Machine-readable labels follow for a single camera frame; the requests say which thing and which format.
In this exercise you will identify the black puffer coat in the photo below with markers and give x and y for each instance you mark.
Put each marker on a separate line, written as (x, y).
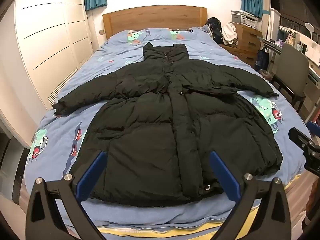
(155, 130)

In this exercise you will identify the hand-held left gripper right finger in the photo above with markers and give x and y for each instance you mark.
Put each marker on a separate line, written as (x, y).
(225, 176)

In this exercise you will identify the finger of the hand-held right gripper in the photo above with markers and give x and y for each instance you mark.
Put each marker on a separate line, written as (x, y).
(313, 127)
(298, 137)

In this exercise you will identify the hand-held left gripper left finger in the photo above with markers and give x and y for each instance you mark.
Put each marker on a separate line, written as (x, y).
(92, 175)

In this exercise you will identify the blue printed duvet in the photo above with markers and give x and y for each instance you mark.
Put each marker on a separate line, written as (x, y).
(75, 80)

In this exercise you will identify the white clothes pile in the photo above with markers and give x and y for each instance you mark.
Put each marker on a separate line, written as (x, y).
(230, 33)

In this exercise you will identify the dark blue bag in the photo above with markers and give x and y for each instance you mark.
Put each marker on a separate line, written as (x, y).
(262, 58)

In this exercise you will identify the desk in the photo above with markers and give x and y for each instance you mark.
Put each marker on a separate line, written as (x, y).
(313, 72)

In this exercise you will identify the white desk lamp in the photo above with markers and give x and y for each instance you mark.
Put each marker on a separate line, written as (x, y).
(310, 28)

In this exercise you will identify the wooden headboard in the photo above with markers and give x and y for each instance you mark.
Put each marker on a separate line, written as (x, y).
(155, 18)

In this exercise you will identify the black backpack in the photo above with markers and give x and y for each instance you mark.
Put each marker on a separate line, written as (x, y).
(215, 30)

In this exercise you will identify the wooden dresser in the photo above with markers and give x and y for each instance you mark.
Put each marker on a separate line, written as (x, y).
(248, 42)

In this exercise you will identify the yellow bed sheet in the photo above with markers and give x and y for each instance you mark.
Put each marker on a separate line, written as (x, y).
(175, 231)

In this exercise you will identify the grey printer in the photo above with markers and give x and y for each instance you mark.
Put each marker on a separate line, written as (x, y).
(243, 18)

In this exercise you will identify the grey chair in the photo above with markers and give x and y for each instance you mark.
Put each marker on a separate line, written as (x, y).
(291, 65)

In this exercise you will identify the white wardrobe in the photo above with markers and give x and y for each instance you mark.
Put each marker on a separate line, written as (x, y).
(45, 30)

